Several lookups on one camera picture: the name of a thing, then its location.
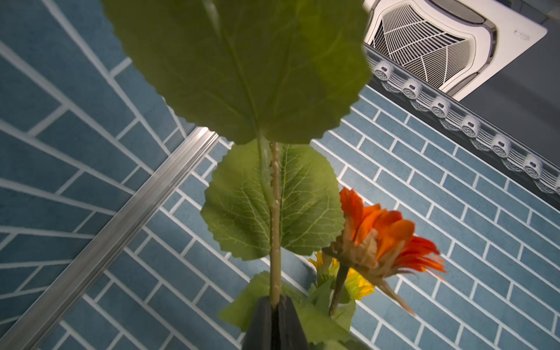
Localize orange gerbera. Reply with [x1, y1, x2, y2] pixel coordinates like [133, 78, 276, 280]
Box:
[323, 188, 446, 316]

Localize white ceiling air conditioner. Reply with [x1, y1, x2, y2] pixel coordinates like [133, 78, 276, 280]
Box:
[363, 0, 548, 101]

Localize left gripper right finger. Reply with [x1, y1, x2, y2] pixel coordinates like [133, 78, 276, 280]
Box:
[276, 295, 309, 350]

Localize beige daisy flower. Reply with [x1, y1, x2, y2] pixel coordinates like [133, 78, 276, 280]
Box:
[103, 1, 370, 309]

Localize yellow sunflower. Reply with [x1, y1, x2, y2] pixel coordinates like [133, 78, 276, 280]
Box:
[220, 253, 374, 349]

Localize white lace trim strip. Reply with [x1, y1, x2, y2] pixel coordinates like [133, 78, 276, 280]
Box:
[363, 44, 559, 195]

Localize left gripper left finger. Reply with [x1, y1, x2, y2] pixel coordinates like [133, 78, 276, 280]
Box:
[242, 297, 272, 350]

